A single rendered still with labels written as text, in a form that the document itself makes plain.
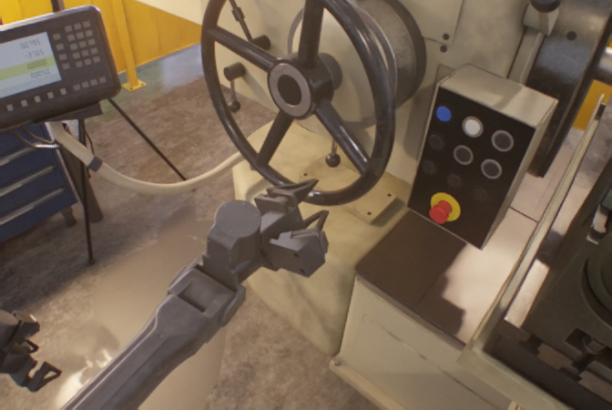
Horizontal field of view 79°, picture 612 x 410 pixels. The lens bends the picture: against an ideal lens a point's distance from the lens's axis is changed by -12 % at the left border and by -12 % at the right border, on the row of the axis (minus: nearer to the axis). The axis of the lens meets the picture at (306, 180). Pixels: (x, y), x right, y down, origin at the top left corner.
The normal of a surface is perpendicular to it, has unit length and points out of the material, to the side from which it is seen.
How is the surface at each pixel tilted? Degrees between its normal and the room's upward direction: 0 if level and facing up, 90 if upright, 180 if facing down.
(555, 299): 90
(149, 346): 14
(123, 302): 0
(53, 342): 0
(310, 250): 63
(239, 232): 9
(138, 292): 0
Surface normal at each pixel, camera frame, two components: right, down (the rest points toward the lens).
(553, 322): -0.66, 0.48
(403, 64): 0.71, 0.17
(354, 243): 0.04, -0.75
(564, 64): -0.64, 0.29
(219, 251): -0.47, 0.54
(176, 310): 0.25, -0.79
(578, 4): -0.55, 0.01
